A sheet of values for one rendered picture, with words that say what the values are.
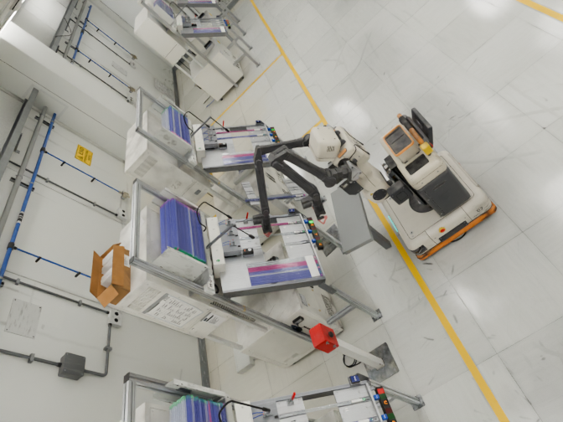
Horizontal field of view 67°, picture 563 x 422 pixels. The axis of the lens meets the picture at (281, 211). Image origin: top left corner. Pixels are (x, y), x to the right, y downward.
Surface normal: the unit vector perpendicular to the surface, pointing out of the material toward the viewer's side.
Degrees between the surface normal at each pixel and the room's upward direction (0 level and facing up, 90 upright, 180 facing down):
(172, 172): 90
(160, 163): 90
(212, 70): 90
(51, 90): 90
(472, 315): 0
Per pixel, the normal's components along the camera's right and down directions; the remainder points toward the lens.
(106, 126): 0.22, 0.65
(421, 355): -0.65, -0.45
